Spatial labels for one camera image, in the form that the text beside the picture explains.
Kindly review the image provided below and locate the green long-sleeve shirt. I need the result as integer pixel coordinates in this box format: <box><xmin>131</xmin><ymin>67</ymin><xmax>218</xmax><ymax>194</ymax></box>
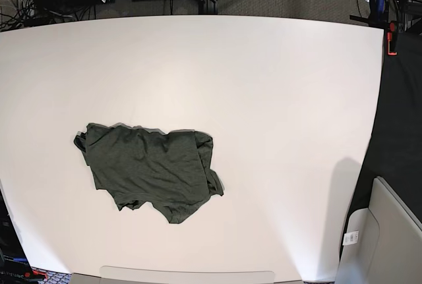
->
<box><xmin>74</xmin><ymin>123</ymin><xmax>224</xmax><ymax>224</ymax></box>

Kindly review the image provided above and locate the orange black box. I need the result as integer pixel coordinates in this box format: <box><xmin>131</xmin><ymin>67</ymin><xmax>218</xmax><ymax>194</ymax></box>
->
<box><xmin>0</xmin><ymin>195</ymin><xmax>48</xmax><ymax>283</ymax></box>

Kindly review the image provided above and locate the beige plastic bin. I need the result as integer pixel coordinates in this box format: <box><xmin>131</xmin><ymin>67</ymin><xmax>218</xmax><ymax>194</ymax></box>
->
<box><xmin>335</xmin><ymin>177</ymin><xmax>421</xmax><ymax>283</ymax></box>

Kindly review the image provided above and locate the blue handled tool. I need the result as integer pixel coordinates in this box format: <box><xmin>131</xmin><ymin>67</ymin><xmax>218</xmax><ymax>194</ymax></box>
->
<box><xmin>377</xmin><ymin>0</ymin><xmax>386</xmax><ymax>18</ymax></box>

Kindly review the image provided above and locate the orange black clamp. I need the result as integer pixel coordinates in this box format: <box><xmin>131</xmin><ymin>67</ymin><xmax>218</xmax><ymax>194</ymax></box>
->
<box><xmin>387</xmin><ymin>21</ymin><xmax>398</xmax><ymax>56</ymax></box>

